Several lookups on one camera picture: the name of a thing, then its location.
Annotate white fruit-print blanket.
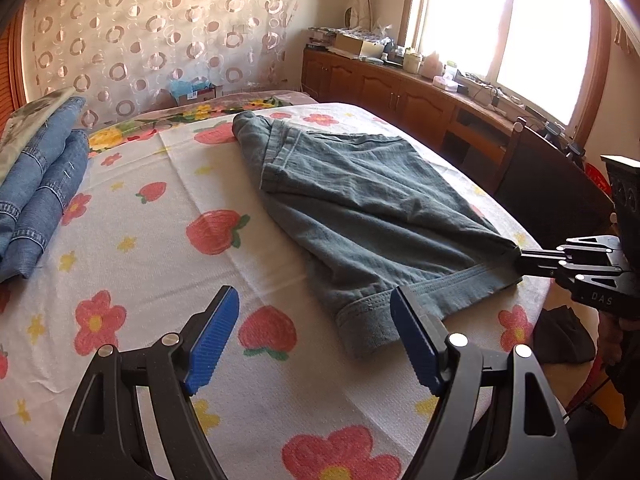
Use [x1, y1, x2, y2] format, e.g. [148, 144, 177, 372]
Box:
[0, 102, 553, 480]

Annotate grey floral printed cloth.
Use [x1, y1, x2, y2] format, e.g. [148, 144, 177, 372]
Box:
[0, 86, 76, 183]

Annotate cardboard box with blue bag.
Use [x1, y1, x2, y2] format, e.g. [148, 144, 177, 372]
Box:
[167, 77, 219, 107]

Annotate blue denim jeans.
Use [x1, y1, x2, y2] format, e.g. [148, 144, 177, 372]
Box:
[0, 96, 92, 283]

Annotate bright window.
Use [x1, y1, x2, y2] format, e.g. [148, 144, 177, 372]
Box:
[400, 0, 612, 132]

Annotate long wooden cabinet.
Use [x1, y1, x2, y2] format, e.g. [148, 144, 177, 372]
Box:
[300, 45, 523, 183]

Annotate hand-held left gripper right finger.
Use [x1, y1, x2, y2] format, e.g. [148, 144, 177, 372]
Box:
[390, 285, 581, 480]

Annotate sheer circle-pattern curtain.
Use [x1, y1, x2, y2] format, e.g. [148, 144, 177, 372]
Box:
[22, 0, 307, 122]

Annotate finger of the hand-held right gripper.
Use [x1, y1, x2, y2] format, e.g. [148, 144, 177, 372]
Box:
[519, 234, 626, 264]
[519, 257, 627, 287]

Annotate dark cloth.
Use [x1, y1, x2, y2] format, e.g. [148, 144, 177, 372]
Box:
[532, 304, 597, 366]

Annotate black cable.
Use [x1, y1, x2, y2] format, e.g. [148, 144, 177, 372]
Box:
[562, 370, 613, 418]

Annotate person's right hand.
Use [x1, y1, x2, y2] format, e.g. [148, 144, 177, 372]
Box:
[599, 310, 625, 367]

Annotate dark wooden chair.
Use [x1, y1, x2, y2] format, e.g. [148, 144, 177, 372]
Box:
[492, 116, 617, 252]

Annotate open cardboard box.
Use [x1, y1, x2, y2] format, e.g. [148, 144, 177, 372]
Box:
[334, 30, 387, 59]

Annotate grey-blue denim pants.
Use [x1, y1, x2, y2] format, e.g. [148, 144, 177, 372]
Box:
[232, 111, 521, 361]

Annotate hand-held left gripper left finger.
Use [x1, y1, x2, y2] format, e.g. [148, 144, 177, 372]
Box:
[50, 285, 241, 480]

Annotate yellow-flower floral blanket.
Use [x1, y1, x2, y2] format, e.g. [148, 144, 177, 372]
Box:
[87, 91, 321, 155]

